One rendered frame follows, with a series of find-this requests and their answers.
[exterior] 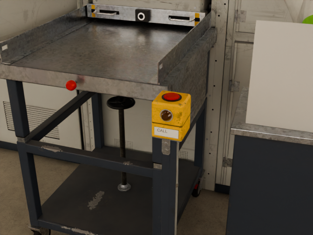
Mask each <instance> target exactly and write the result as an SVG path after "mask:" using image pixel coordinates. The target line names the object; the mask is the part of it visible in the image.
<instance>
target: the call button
mask: <svg viewBox="0 0 313 235"><path fill-rule="evenodd" d="M164 98H165V99H167V100H177V99H179V98H180V96H179V95H178V94H177V93H167V94H165V95H164Z"/></svg>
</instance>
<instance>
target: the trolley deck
mask: <svg viewBox="0 0 313 235"><path fill-rule="evenodd" d="M193 28H194V27H193V26H183V25H172V24H162V23H151V22H140V21H125V20H115V19H104V18H99V19H97V20H95V21H93V22H92V23H90V24H88V25H86V26H84V27H82V28H80V29H78V30H76V31H74V32H72V33H70V34H68V35H67V36H64V37H62V38H61V39H59V40H57V41H55V42H53V43H51V44H49V45H47V46H45V47H43V48H42V49H40V50H38V51H36V52H34V53H32V54H30V55H28V56H26V57H24V58H22V59H21V60H19V61H17V62H15V63H13V64H11V65H9V64H2V63H1V58H0V79H7V80H13V81H19V82H26V83H35V84H41V85H47V86H54V87H61V88H66V82H67V81H69V80H73V81H77V83H76V88H75V90H82V91H89V92H95V93H102V94H108V95H114V96H121V97H130V98H136V99H143V100H149V101H153V100H154V99H155V98H156V97H157V96H158V95H159V93H160V92H161V91H162V90H165V91H172V92H177V91H178V90H179V89H180V87H181V86H182V85H183V83H184V82H185V81H186V80H187V78H188V77H189V76H190V74H191V73H192V72H193V70H194V69H195V68H196V67H197V65H198V64H199V63H200V62H201V60H202V59H203V58H204V56H205V55H206V54H207V53H208V51H209V50H210V49H211V47H212V46H213V45H214V43H215V42H216V41H217V28H210V30H209V31H208V32H207V33H206V34H205V35H204V36H203V37H202V38H201V40H200V41H199V42H198V43H197V44H196V45H195V46H194V47H193V49H192V50H191V51H190V52H189V53H188V54H187V55H186V56H185V58H184V59H183V60H182V61H181V62H180V63H179V64H178V65H177V66H176V67H175V68H174V69H173V71H172V72H171V73H170V74H169V75H168V76H167V77H166V78H165V79H164V81H163V82H162V83H161V84H160V85H158V84H150V83H147V82H148V81H149V80H150V79H151V78H152V77H153V76H154V75H155V74H156V73H157V62H158V61H160V60H161V59H162V58H163V57H164V56H165V55H166V54H167V53H168V52H169V51H170V50H171V49H172V48H173V47H174V46H175V45H176V44H177V43H178V42H179V41H180V40H181V39H182V38H183V37H184V36H186V35H187V34H188V33H189V32H190V31H191V30H192V29H193Z"/></svg>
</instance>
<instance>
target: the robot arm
mask: <svg viewBox="0 0 313 235"><path fill-rule="evenodd" d="M284 2H285V4H286V6H287V8H288V11H289V13H290V16H291V18H292V21H293V23H303V24H313V0H284Z"/></svg>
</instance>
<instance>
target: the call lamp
mask: <svg viewBox="0 0 313 235"><path fill-rule="evenodd" d="M160 118H161V119H162V120H163V121H165V122H169V121H171V120H172V119H173V113H172V112H171V111H170V110H168V109H163V110H161V112H160Z"/></svg>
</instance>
